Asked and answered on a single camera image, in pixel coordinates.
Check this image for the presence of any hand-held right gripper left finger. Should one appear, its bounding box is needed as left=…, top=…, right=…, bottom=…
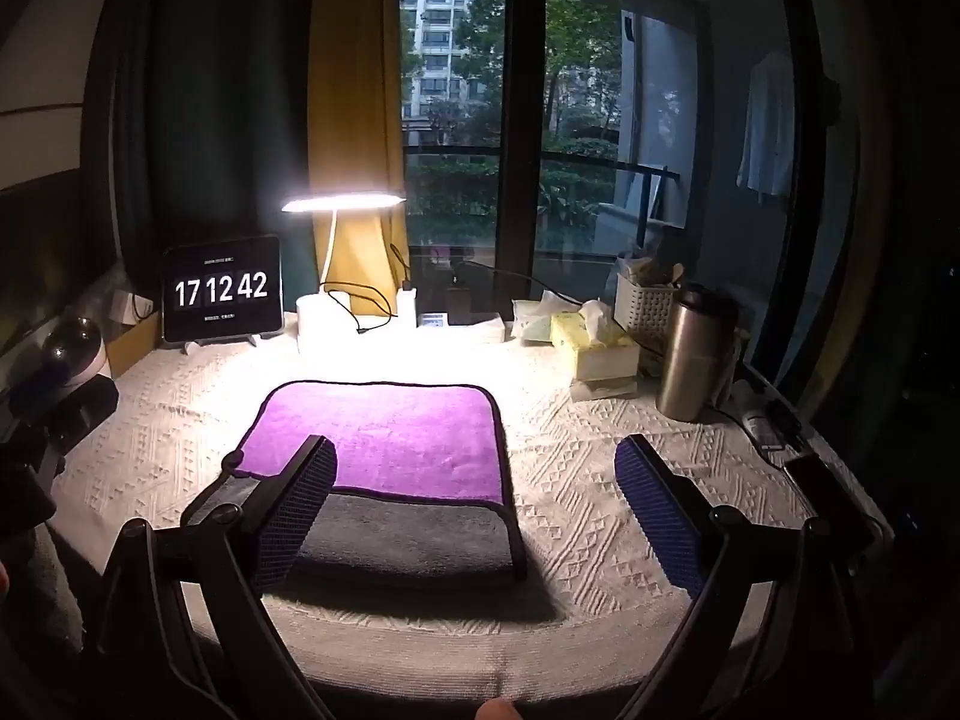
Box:
left=82, top=435, right=338, bottom=720

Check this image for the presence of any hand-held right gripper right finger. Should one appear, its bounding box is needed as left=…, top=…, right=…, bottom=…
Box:
left=613, top=433, right=890, bottom=720

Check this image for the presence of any purple and grey towel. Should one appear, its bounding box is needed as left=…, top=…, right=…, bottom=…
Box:
left=222, top=379, right=529, bottom=590

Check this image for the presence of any stainless steel thermos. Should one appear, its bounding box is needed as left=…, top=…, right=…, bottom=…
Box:
left=655, top=283, right=740, bottom=422

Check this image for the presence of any black smartphone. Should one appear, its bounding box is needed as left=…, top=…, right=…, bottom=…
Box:
left=783, top=452, right=878, bottom=541

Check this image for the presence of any yellow tissue box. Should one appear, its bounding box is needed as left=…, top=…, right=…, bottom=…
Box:
left=550, top=300, right=642, bottom=382

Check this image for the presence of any white textured tablecloth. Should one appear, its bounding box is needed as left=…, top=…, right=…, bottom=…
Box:
left=46, top=326, right=893, bottom=700

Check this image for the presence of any white slotted basket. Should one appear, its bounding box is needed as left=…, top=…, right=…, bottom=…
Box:
left=614, top=255, right=682, bottom=334

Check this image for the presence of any pale green tissue pack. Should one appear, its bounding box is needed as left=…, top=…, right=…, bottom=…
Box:
left=512, top=290, right=582, bottom=346

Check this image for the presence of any tablet with clock display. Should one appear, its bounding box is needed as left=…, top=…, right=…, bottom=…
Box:
left=162, top=235, right=287, bottom=344

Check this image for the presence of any white desk lamp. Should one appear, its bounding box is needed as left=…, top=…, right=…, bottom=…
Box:
left=280, top=191, right=407, bottom=353

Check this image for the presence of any dark green curtain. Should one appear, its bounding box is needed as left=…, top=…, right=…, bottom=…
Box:
left=82, top=0, right=320, bottom=301

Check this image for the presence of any white hanging shirt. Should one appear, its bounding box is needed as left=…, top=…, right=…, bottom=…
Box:
left=736, top=49, right=796, bottom=203

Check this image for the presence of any yellow curtain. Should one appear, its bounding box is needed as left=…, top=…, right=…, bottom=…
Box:
left=306, top=0, right=410, bottom=316

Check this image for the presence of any black cable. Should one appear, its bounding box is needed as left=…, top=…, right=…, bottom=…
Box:
left=319, top=242, right=412, bottom=337

